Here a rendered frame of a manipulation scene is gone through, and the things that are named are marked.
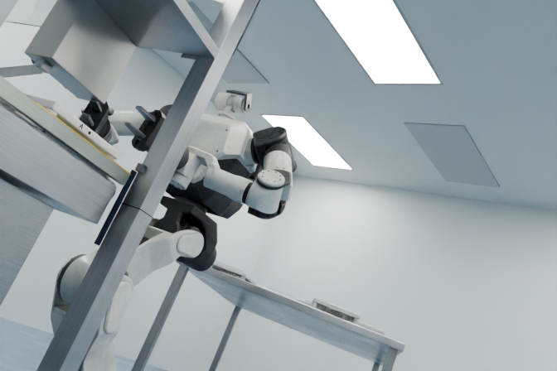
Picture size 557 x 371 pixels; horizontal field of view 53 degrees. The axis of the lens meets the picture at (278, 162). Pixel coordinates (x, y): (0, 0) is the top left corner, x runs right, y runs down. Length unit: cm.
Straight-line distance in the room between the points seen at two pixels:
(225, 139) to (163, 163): 43
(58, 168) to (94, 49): 43
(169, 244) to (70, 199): 49
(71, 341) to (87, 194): 33
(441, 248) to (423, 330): 90
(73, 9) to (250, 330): 597
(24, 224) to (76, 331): 27
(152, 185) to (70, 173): 22
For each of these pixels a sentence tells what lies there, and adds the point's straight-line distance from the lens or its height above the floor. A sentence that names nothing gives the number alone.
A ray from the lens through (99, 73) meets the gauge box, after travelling 160.
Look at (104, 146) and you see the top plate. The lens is 138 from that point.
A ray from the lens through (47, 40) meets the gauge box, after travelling 154.
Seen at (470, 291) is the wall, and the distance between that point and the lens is 609.
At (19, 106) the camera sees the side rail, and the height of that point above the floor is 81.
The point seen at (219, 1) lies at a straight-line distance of 174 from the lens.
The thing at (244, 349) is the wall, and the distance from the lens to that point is 714.
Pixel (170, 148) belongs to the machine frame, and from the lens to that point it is 143.
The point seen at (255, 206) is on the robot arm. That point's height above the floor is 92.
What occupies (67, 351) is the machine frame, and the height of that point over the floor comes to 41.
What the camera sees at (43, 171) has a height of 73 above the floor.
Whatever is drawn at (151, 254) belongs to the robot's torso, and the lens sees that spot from 171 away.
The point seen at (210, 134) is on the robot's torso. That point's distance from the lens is 184.
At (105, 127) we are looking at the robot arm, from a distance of 172.
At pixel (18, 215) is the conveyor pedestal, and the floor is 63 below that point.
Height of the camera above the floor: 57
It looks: 18 degrees up
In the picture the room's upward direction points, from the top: 23 degrees clockwise
